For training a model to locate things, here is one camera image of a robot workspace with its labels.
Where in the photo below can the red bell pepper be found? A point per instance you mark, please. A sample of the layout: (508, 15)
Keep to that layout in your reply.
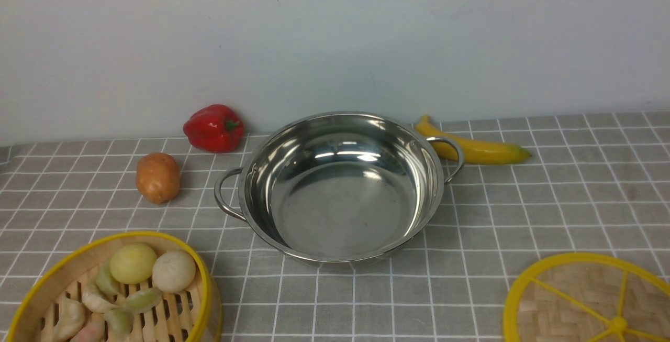
(216, 129)

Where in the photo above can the woven bamboo steamer lid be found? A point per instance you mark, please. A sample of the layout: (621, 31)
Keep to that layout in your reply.
(586, 297)

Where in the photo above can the yellow banana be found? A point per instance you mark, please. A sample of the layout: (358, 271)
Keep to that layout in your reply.
(478, 151)

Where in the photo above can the stainless steel pot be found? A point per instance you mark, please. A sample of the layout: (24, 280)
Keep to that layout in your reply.
(340, 188)

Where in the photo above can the yellow round bun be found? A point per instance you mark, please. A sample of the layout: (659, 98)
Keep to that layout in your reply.
(132, 263)

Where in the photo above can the white round bun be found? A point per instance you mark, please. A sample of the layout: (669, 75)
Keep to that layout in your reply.
(173, 271)

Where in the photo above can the white dumpling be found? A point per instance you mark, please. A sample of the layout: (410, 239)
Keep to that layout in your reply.
(95, 300)

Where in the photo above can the light green dumpling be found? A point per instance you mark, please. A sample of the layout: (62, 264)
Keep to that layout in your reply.
(119, 323)

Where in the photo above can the brown potato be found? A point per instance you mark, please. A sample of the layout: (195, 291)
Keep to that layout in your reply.
(158, 177)

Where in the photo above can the pale green dumpling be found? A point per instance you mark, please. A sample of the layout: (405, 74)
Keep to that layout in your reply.
(105, 281)

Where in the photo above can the grey checked tablecloth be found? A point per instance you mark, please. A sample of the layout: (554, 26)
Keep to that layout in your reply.
(596, 182)

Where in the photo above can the cream dumpling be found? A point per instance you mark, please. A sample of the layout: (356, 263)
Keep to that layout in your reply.
(71, 319)

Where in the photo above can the pink dumpling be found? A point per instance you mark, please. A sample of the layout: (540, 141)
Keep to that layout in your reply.
(93, 331)

